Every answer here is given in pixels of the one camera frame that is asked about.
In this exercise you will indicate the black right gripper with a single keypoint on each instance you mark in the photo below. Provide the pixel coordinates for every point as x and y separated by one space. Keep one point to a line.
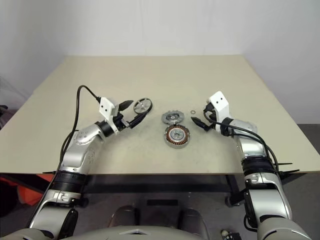
214 127

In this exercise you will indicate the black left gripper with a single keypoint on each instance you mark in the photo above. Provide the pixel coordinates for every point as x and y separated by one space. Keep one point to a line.
122 123

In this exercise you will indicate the black pulley wheel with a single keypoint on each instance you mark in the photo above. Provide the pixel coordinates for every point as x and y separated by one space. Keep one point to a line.
142 105

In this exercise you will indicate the scratched round metal plate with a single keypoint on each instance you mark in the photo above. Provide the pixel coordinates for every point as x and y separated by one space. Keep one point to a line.
172 118

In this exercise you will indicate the motor stator with copper windings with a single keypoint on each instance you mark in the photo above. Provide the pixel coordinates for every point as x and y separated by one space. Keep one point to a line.
170 137

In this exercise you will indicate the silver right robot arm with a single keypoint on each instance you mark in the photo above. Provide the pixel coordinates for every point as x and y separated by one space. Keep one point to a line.
252 146

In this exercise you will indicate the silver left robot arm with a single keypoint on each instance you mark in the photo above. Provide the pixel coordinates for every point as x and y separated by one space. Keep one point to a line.
75 155

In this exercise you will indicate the black caster wheel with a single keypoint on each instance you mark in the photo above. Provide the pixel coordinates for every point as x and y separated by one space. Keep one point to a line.
229 201

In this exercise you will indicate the black rectangular plate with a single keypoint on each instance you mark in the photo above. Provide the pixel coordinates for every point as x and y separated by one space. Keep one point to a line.
161 202

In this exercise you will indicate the dark rounded shape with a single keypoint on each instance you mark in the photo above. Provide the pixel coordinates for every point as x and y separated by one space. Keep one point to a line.
193 217
125 215

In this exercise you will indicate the white round knob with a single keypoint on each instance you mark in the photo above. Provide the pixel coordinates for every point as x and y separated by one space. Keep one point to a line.
224 233

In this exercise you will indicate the silver robot torso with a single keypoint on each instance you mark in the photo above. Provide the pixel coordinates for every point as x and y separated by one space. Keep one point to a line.
140 235

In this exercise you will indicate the small black box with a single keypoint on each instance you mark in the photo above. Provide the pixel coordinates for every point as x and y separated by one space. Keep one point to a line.
235 236

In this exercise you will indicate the dark object beside table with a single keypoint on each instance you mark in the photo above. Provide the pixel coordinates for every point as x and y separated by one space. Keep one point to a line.
3 117

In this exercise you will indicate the orange cloth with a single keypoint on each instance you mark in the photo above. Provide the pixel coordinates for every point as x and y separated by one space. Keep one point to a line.
27 195

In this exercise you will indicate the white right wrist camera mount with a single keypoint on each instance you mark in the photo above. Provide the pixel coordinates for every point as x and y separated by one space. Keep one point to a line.
220 102

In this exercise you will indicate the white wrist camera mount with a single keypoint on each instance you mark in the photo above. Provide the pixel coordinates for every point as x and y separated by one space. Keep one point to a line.
106 107
220 102

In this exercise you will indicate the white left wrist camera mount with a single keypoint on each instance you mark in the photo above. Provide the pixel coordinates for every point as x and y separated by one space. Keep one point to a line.
106 107

